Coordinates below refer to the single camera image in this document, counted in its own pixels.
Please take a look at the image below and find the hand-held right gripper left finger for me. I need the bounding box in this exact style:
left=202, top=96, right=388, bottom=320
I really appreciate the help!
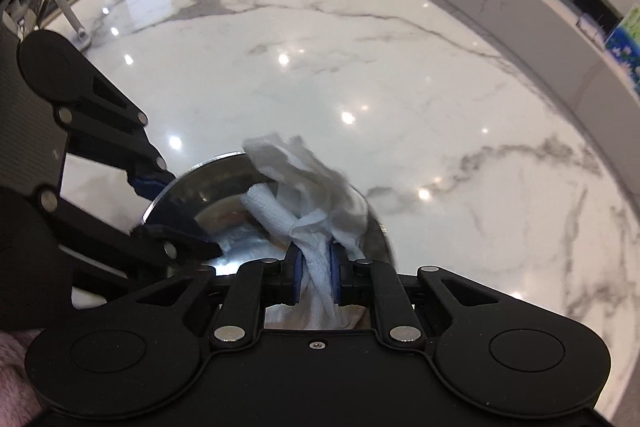
left=125, top=247, right=306, bottom=348

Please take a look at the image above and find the white folding stand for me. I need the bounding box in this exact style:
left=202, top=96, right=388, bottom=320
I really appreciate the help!
left=47, top=0, right=93, bottom=50

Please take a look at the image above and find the white paper towel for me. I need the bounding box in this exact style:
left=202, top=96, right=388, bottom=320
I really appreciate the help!
left=242, top=133, right=372, bottom=330

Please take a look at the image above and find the blue steel bowl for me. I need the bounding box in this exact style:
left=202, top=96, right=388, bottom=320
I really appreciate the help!
left=142, top=151, right=396, bottom=330

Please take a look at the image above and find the water lily painting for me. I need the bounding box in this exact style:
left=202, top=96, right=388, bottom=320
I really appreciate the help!
left=602, top=4, right=640, bottom=95

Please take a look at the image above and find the person's left forearm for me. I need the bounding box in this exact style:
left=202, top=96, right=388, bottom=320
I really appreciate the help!
left=0, top=329, right=43, bottom=415

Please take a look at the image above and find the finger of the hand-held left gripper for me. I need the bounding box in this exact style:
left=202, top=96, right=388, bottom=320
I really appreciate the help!
left=52, top=57, right=176, bottom=202
left=35, top=187, right=224, bottom=292

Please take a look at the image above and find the white notebook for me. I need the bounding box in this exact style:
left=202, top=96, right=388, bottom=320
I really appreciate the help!
left=575, top=13, right=616, bottom=45

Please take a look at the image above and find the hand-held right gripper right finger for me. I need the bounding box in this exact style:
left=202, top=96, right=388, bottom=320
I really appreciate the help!
left=327, top=242, right=506, bottom=348

